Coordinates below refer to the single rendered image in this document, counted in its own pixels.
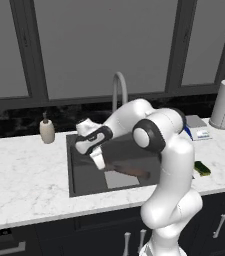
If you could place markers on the green and yellow sponge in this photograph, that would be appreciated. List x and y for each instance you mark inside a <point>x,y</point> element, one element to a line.
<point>202,168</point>

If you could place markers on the dark framed window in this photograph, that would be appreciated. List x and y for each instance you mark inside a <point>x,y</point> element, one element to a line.
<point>104,50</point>

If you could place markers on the beige soap dispenser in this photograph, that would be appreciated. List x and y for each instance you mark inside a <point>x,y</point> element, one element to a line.
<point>47,131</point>

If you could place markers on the grey curved tap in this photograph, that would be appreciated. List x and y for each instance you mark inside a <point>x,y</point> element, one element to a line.
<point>121,83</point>

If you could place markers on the dark cupboard door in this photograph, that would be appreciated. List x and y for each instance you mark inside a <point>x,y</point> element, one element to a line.
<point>84,235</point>
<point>220,220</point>

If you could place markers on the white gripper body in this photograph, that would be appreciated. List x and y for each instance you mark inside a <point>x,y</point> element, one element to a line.
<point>99,159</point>

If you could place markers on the black dishwasher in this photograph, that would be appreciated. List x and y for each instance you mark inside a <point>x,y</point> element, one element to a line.
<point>2,242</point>

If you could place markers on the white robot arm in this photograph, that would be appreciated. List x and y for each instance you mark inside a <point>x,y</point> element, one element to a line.
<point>170,186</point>

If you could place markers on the dark steel sink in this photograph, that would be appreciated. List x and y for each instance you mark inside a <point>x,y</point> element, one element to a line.
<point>84,173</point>

